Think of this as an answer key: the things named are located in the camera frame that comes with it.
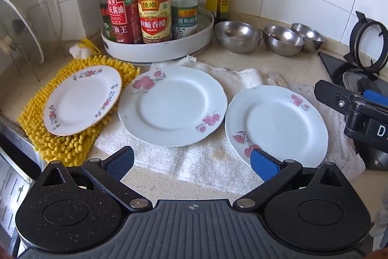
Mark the black stove pot support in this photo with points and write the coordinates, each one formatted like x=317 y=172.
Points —
x=368 y=45

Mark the white round turntable tray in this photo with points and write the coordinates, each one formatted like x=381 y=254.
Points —
x=165 y=51

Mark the glass pot lid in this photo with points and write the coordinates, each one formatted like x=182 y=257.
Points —
x=17 y=36

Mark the small gold-rimmed floral plate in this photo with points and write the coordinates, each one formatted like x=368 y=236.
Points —
x=82 y=100

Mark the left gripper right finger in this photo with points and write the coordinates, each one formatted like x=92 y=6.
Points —
x=276 y=175

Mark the red label soy sauce bottle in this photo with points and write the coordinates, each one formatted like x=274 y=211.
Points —
x=124 y=15

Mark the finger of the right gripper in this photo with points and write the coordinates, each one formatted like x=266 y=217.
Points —
x=370 y=91
x=335 y=97

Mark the wire dish rack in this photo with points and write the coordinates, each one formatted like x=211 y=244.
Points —
x=47 y=23

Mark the yellow chenille mat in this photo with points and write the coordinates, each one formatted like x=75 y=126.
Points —
x=71 y=150

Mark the large white floral plate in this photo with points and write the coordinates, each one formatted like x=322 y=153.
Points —
x=172 y=106

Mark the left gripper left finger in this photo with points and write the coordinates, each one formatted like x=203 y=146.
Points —
x=106 y=175

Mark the black gas stove top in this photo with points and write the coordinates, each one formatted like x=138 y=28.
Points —
x=347 y=75

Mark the large steel bowl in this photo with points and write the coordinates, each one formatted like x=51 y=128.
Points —
x=237 y=37

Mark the white towel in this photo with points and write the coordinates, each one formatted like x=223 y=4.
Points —
x=212 y=162

